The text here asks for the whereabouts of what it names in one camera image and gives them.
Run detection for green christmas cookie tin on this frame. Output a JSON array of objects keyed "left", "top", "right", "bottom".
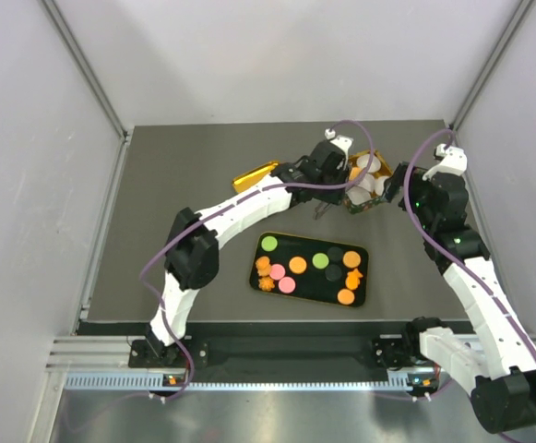
[{"left": 343, "top": 150, "right": 393, "bottom": 215}]

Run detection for orange fish cookie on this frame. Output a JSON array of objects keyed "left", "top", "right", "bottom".
[{"left": 345, "top": 269, "right": 363, "bottom": 291}]

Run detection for pink round cookie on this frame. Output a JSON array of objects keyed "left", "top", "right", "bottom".
[
  {"left": 278, "top": 276, "right": 296, "bottom": 294},
  {"left": 269, "top": 264, "right": 286, "bottom": 281}
]

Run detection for gold tin lid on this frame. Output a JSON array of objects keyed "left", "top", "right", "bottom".
[{"left": 232, "top": 161, "right": 279, "bottom": 194}]

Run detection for green round cookie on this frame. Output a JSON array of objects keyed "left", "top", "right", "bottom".
[
  {"left": 312, "top": 252, "right": 329, "bottom": 269},
  {"left": 260, "top": 235, "right": 278, "bottom": 252}
]

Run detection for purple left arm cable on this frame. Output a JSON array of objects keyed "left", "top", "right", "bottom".
[{"left": 138, "top": 119, "right": 375, "bottom": 401}]

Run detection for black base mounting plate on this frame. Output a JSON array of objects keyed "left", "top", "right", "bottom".
[{"left": 129, "top": 332, "right": 429, "bottom": 380}]

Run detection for grey slotted cable duct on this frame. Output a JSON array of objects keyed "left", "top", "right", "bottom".
[{"left": 64, "top": 372, "right": 435, "bottom": 392}]

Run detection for white paper cupcake liner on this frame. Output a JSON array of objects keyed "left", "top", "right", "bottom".
[
  {"left": 357, "top": 174, "right": 375, "bottom": 193},
  {"left": 356, "top": 154, "right": 382, "bottom": 174},
  {"left": 346, "top": 186, "right": 372, "bottom": 206},
  {"left": 375, "top": 175, "right": 391, "bottom": 197}
]

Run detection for metal tongs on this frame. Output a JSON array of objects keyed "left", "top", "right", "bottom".
[{"left": 313, "top": 201, "right": 334, "bottom": 221}]

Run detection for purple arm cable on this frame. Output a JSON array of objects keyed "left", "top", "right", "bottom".
[
  {"left": 138, "top": 119, "right": 375, "bottom": 401},
  {"left": 403, "top": 127, "right": 536, "bottom": 443}
]

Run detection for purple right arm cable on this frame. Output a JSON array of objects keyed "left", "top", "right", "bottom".
[{"left": 403, "top": 127, "right": 536, "bottom": 443}]

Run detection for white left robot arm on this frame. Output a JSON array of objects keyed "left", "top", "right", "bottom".
[{"left": 139, "top": 129, "right": 353, "bottom": 366}]

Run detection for black sandwich cookie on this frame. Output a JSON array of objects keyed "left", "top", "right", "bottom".
[
  {"left": 325, "top": 264, "right": 342, "bottom": 281},
  {"left": 327, "top": 246, "right": 344, "bottom": 262}
]

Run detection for black gold-rimmed tray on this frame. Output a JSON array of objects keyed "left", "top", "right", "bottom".
[{"left": 248, "top": 232, "right": 369, "bottom": 308}]

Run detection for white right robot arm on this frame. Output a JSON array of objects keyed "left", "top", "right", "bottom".
[{"left": 382, "top": 144, "right": 536, "bottom": 435}]

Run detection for orange star cookie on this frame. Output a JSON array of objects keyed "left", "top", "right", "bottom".
[{"left": 258, "top": 276, "right": 275, "bottom": 292}]

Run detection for orange round cookie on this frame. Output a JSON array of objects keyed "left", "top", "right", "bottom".
[
  {"left": 342, "top": 250, "right": 362, "bottom": 269},
  {"left": 289, "top": 257, "right": 307, "bottom": 275},
  {"left": 349, "top": 167, "right": 362, "bottom": 181},
  {"left": 337, "top": 288, "right": 355, "bottom": 305}
]

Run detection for orange swirl cookie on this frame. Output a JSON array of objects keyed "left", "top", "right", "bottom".
[
  {"left": 255, "top": 256, "right": 271, "bottom": 271},
  {"left": 257, "top": 267, "right": 271, "bottom": 278}
]

